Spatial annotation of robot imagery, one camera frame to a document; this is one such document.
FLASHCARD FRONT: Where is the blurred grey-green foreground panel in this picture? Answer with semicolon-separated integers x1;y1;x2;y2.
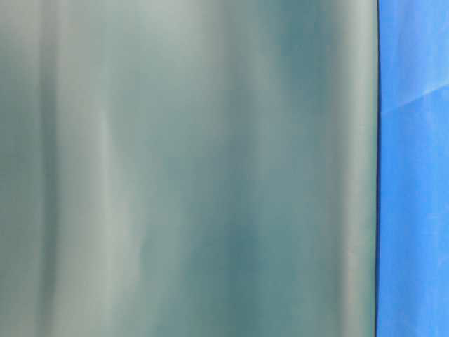
1;1;377;336

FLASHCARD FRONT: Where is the blue table cloth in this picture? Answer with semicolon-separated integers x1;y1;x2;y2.
377;1;448;336

